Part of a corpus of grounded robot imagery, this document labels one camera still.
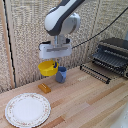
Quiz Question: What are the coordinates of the orange-brown rectangular block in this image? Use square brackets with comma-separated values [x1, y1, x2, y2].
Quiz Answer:
[37, 83, 52, 94]

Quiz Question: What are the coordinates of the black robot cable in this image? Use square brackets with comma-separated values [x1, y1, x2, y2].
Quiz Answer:
[71, 5, 128, 50]

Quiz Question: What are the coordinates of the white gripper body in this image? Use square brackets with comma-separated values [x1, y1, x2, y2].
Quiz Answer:
[38, 40, 73, 61]

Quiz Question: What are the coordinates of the black wire rack strip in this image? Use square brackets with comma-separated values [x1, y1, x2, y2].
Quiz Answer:
[79, 63, 112, 85]

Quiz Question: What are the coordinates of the white floral rimmed plate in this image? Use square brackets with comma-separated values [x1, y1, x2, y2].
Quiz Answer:
[4, 92, 52, 128]

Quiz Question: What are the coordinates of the blue cup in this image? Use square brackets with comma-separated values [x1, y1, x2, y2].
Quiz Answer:
[55, 66, 68, 84]

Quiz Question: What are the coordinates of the yellow plastic bowl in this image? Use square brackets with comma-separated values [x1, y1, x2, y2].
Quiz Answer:
[37, 59, 60, 77]

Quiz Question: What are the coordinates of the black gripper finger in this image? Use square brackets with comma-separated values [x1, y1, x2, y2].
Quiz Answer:
[53, 58, 60, 70]

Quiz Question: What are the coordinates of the black dish rack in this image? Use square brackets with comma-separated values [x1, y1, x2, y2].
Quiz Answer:
[91, 36, 128, 80]

